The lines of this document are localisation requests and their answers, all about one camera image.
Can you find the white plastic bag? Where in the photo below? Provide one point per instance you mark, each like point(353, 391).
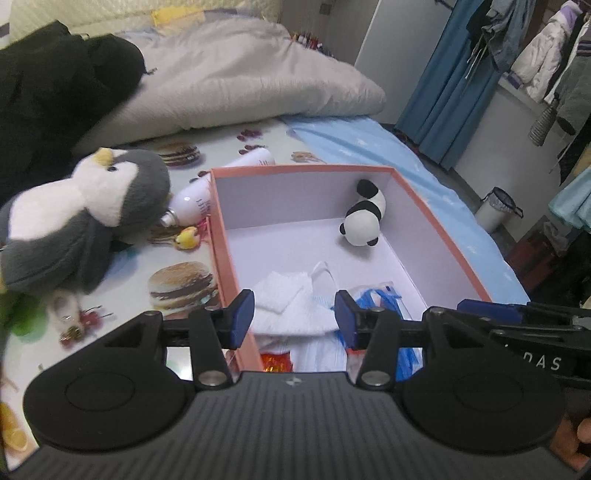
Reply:
point(312, 353)

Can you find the white knitted cloth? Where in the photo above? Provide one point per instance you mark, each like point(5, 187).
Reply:
point(286, 305)

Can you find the white hair scrunchie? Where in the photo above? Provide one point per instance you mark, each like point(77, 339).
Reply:
point(64, 313)

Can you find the small yellow chick toy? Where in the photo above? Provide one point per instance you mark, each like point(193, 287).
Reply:
point(187, 239)

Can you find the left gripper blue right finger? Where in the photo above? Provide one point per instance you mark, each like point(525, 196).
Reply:
point(376, 331)

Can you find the black garment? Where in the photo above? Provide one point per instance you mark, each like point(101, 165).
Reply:
point(55, 87)

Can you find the hanging clothes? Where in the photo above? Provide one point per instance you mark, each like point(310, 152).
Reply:
point(501, 153)

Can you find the fruit print table sheet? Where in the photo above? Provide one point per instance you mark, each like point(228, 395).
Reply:
point(30, 342)

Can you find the person's right hand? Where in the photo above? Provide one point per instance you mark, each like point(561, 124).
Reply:
point(568, 441)

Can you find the blue curtain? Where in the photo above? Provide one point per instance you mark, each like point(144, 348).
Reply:
point(453, 93)

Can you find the grey white penguin plush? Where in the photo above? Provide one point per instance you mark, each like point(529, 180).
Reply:
point(61, 232)

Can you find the small panda plush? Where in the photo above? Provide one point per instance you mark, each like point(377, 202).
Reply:
point(362, 223)

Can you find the red foil snack packet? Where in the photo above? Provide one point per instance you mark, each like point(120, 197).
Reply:
point(277, 363)

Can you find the blue plastic packaging bag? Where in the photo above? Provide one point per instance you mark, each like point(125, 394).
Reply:
point(409, 358)

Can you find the pink cardboard box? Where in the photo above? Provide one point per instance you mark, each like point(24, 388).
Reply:
point(286, 218)

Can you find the white trash bin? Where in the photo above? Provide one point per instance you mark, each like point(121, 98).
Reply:
point(495, 209)

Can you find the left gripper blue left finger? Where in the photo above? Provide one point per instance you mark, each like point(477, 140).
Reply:
point(212, 330)

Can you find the grey quilted blanket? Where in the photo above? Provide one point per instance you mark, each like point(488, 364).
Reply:
point(229, 71)

